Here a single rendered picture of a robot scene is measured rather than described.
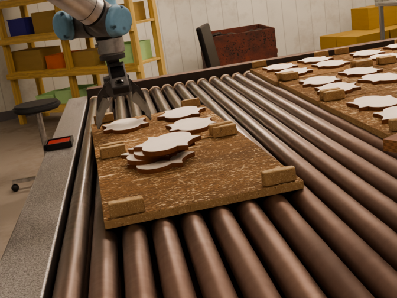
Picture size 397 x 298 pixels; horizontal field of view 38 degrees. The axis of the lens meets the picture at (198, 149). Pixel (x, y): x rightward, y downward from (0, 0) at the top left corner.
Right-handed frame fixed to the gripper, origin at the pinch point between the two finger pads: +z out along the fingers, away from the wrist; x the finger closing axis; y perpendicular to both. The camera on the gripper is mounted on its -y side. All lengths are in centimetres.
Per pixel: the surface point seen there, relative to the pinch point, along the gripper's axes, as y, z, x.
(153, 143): -41.7, -3.4, -3.2
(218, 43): 513, 23, -149
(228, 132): -30.7, -0.1, -22.2
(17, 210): 235, 91, 72
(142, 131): -8.7, 0.6, -3.7
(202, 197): -68, 1, -8
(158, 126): -6.0, 0.6, -8.7
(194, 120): -11.9, -0.4, -17.8
